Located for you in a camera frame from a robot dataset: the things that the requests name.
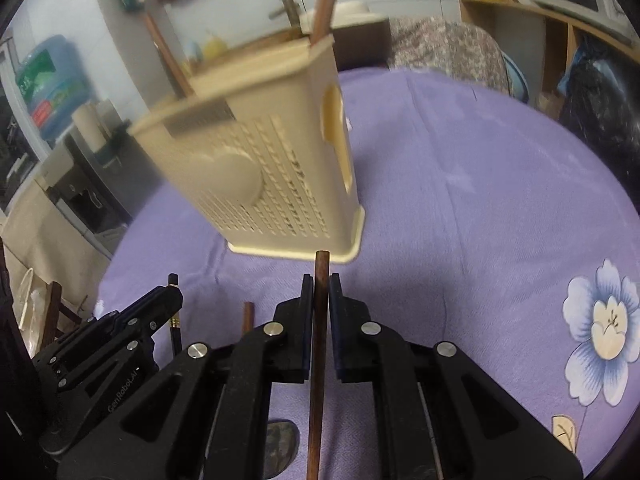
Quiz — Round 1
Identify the beige plastic utensil holder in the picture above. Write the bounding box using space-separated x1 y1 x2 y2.
129 32 366 265

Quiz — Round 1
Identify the white lidded container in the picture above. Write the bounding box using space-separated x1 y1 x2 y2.
300 0 383 28

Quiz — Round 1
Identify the metal spoon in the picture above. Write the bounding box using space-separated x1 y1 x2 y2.
265 417 300 478

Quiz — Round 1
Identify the blue basin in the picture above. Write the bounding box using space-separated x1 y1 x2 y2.
502 52 531 103

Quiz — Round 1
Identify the white paper cup tube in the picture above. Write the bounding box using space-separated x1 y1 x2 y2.
71 102 113 153

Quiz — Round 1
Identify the grey water dispenser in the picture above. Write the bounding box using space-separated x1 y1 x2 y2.
37 130 138 261

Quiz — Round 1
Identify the bronze faucet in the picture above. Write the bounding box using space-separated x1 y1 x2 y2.
267 0 303 38

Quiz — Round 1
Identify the beige fabric panel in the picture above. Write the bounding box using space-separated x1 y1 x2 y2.
0 180 121 311

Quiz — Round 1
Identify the wooden shelf unit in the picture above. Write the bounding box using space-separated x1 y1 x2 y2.
459 0 640 121

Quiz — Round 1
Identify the dark brown cabinet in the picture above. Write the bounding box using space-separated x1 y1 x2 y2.
330 17 393 73

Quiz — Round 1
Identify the black plastic bag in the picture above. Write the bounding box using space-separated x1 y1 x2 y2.
557 35 640 196

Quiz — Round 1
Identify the purple floral tablecloth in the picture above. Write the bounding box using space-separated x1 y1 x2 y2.
97 67 640 480

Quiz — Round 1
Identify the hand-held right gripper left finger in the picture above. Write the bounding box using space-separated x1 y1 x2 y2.
56 272 316 480

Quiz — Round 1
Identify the dark wooden stool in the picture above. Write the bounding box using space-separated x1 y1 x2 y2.
40 280 83 351

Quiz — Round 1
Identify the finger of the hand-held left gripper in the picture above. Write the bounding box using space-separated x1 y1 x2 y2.
32 285 184 457

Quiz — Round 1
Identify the yellow soap bottle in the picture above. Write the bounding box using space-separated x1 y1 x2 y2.
202 30 231 61

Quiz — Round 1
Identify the blue water jug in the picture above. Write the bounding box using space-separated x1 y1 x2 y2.
15 35 83 143

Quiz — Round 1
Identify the black chopstick gold band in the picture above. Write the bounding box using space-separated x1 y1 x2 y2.
167 273 182 358

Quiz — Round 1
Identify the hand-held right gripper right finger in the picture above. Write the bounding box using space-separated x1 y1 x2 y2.
327 272 585 480

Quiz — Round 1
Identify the floral cloth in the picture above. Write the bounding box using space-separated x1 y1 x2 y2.
387 15 511 96

